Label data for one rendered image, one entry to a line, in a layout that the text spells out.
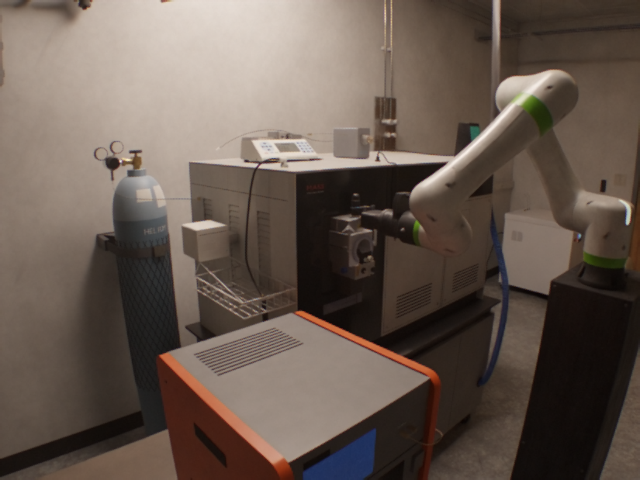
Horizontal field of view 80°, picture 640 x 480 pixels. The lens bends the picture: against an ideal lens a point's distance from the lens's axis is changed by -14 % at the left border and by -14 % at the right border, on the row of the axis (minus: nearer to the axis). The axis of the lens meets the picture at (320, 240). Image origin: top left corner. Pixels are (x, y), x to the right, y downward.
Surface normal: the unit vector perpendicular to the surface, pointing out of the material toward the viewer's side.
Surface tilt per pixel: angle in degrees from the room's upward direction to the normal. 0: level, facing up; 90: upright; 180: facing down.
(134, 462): 0
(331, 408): 0
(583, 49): 90
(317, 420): 0
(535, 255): 90
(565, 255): 90
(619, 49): 90
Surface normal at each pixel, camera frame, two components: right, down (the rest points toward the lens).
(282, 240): -0.75, 0.16
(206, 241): 0.66, 0.18
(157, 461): 0.00, -0.97
